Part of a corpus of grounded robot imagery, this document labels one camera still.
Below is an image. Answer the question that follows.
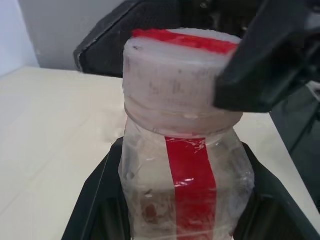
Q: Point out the clear plastic bottle red tape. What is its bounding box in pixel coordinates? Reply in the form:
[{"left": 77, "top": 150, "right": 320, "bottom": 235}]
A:
[{"left": 117, "top": 103, "right": 257, "bottom": 240}]

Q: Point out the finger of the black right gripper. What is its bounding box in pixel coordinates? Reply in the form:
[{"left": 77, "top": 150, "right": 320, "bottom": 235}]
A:
[
  {"left": 73, "top": 0, "right": 181, "bottom": 78},
  {"left": 213, "top": 0, "right": 320, "bottom": 114}
]

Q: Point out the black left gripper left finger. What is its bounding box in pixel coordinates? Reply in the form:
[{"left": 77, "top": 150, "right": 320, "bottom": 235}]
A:
[{"left": 61, "top": 136, "right": 131, "bottom": 240}]

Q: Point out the white bottle cap red tape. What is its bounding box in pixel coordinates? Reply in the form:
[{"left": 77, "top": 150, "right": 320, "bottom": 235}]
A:
[{"left": 121, "top": 28, "right": 243, "bottom": 112}]

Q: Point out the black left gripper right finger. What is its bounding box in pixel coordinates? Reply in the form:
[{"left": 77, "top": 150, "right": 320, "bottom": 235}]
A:
[{"left": 233, "top": 142, "right": 320, "bottom": 240}]

